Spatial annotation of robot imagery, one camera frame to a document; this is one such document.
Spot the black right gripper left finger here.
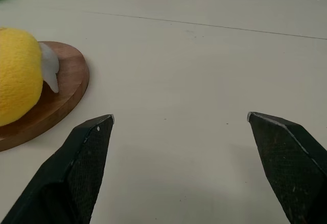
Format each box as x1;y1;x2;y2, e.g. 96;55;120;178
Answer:
0;114;115;224

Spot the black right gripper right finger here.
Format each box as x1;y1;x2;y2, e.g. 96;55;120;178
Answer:
246;111;327;224

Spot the yellow plush toy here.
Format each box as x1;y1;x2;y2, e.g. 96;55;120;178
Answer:
0;26;61;128

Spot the round wooden base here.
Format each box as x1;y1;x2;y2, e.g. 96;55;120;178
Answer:
0;41;90;153

